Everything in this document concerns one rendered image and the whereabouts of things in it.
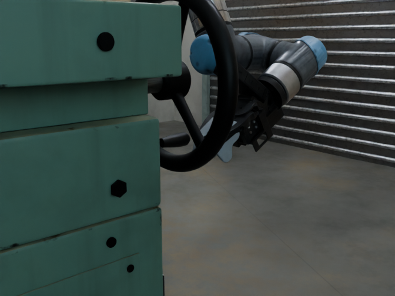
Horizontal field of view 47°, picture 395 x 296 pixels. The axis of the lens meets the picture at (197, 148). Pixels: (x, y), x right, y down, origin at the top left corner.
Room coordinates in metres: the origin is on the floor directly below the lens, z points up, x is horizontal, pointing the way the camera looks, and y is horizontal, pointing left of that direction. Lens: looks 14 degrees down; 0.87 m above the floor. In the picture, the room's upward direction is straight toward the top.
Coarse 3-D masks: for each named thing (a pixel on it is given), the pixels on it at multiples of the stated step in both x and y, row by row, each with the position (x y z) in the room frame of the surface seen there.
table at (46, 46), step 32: (0, 0) 0.30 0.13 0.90; (32, 0) 0.31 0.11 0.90; (64, 0) 0.33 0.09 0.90; (96, 0) 0.35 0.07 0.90; (0, 32) 0.30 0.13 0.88; (32, 32) 0.31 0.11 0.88; (64, 32) 0.33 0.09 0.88; (96, 32) 0.34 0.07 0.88; (128, 32) 0.36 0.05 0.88; (160, 32) 0.38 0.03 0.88; (0, 64) 0.30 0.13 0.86; (32, 64) 0.31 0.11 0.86; (64, 64) 0.33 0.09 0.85; (96, 64) 0.34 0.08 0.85; (128, 64) 0.36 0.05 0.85; (160, 64) 0.38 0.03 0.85
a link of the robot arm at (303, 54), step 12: (312, 36) 0.93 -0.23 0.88; (276, 48) 0.92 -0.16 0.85; (288, 48) 0.91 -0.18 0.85; (300, 48) 0.90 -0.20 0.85; (312, 48) 0.90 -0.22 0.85; (324, 48) 0.92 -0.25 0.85; (276, 60) 0.89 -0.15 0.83; (288, 60) 0.88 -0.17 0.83; (300, 60) 0.88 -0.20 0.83; (312, 60) 0.89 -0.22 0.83; (324, 60) 0.92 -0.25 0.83; (300, 72) 0.87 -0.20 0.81; (312, 72) 0.89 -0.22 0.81; (300, 84) 0.87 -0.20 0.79
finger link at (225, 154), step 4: (232, 136) 0.77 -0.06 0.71; (236, 136) 0.78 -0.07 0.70; (228, 140) 0.76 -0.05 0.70; (232, 140) 0.77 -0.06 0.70; (224, 144) 0.76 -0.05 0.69; (228, 144) 0.77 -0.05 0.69; (232, 144) 0.77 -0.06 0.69; (224, 148) 0.76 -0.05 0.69; (228, 148) 0.77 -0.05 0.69; (220, 152) 0.75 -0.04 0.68; (224, 152) 0.76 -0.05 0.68; (228, 152) 0.77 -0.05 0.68; (220, 156) 0.76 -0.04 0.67; (224, 156) 0.76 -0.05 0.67; (228, 156) 0.77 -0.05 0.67; (224, 160) 0.76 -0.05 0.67; (228, 160) 0.77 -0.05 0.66
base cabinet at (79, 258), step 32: (96, 224) 0.38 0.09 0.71; (128, 224) 0.40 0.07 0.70; (160, 224) 0.42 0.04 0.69; (0, 256) 0.32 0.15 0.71; (32, 256) 0.34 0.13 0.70; (64, 256) 0.36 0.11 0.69; (96, 256) 0.37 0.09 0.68; (128, 256) 0.40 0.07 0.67; (160, 256) 0.42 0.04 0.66; (0, 288) 0.32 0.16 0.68; (32, 288) 0.34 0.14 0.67; (64, 288) 0.35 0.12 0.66; (96, 288) 0.37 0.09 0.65; (128, 288) 0.39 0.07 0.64; (160, 288) 0.42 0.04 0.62
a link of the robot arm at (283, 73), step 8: (272, 64) 0.89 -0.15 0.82; (280, 64) 0.87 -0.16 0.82; (264, 72) 0.87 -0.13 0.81; (272, 72) 0.85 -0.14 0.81; (280, 72) 0.85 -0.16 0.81; (288, 72) 0.85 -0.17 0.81; (280, 80) 0.84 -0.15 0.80; (288, 80) 0.85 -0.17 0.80; (296, 80) 0.86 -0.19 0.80; (288, 88) 0.84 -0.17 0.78; (296, 88) 0.86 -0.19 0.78; (288, 96) 0.85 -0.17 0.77
